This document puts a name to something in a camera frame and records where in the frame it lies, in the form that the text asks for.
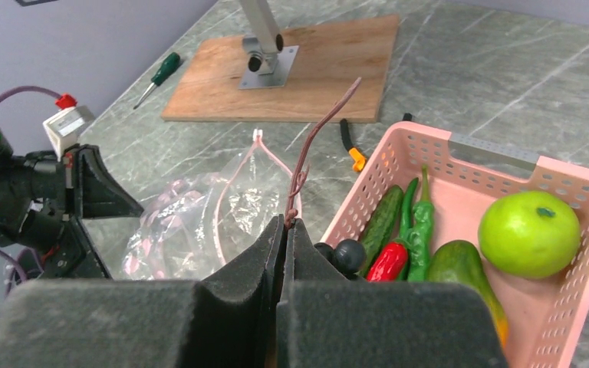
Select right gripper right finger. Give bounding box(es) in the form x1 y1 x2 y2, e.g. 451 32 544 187
276 220 507 367

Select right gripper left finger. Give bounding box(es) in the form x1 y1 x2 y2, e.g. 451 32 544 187
0 216 285 367

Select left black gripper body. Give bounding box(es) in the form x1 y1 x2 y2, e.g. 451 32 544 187
20 145 110 279

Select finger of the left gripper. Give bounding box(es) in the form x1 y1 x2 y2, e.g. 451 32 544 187
73 145 143 219

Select dark fake grape bunch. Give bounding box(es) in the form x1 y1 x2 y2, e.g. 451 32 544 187
284 77 367 281

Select red fake chili pepper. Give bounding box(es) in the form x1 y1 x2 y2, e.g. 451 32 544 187
366 241 409 282

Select clear zip top bag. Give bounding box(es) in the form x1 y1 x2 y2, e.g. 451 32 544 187
122 129 292 280

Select small green fake pepper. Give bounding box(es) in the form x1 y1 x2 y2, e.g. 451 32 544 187
359 185 404 272

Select green fake chili pepper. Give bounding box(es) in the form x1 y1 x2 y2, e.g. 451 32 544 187
407 165 435 282

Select orange fake fruit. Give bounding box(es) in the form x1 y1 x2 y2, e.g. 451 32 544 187
426 240 509 347

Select green fake apple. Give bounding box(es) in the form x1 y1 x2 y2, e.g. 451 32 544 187
478 191 581 280

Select green fake bean pod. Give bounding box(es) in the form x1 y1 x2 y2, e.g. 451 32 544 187
397 178 420 255

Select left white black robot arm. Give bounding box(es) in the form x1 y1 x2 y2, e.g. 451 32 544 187
0 130 143 278

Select orange black pliers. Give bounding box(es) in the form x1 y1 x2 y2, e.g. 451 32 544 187
339 119 408 175

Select pink perforated plastic basket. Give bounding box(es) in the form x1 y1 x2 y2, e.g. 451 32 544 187
323 121 589 367

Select brown wooden board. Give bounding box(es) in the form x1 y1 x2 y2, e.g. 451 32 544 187
161 14 400 123

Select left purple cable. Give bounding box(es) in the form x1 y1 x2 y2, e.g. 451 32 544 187
0 85 64 296

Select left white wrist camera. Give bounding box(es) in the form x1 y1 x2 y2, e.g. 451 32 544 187
42 94 96 162

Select green handled screwdriver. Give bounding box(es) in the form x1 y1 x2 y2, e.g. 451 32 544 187
133 52 182 110

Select metal bracket with knob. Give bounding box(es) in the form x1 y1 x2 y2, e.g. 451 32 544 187
239 0 298 90

